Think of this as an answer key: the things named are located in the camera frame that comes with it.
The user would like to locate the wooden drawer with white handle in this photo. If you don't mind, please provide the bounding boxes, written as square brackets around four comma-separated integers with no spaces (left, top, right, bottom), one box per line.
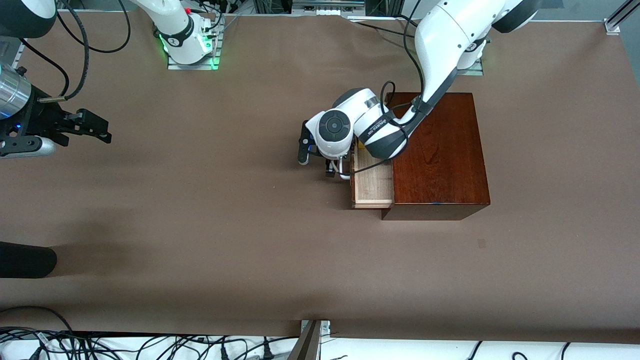
[338,142,396,210]

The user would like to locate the dark red wooden cabinet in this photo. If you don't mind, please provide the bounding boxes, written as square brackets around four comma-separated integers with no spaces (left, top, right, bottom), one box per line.
[381,92,491,221]

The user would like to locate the brown table cover sheet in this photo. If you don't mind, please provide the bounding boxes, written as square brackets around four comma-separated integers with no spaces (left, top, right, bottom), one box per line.
[0,10,640,345]

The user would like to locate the black rounded object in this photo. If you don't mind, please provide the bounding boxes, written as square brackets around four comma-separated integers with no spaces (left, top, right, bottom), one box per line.
[0,241,58,279]

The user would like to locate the aluminium frame profile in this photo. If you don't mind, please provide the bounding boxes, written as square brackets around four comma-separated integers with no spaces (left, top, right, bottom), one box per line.
[7,35,26,71]

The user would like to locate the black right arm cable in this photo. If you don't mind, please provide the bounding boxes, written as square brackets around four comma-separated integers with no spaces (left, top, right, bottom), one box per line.
[17,0,132,103]

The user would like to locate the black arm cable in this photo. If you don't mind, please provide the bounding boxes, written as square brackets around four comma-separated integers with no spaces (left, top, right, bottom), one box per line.
[345,0,427,177]
[17,0,132,103]

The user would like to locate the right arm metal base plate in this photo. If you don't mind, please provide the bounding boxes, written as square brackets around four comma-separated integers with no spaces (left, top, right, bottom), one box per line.
[167,15,223,71]

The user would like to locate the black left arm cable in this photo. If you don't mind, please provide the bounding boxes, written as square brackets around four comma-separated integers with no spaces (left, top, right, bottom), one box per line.
[345,0,427,177]

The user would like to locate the metal rail equipment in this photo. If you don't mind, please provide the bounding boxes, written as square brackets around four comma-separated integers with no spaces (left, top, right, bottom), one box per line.
[292,0,366,17]

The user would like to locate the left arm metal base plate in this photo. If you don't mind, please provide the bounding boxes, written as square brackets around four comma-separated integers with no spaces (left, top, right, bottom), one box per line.
[459,59,485,77]

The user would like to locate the aluminium profile with bracket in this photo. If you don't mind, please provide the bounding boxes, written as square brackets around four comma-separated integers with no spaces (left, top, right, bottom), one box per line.
[287,319,332,360]

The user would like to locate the black looped floor cable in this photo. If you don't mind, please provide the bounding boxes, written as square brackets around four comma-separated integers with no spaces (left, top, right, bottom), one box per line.
[0,306,76,335]

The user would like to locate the aluminium corner post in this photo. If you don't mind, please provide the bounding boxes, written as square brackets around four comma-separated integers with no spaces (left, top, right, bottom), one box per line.
[604,0,640,36]

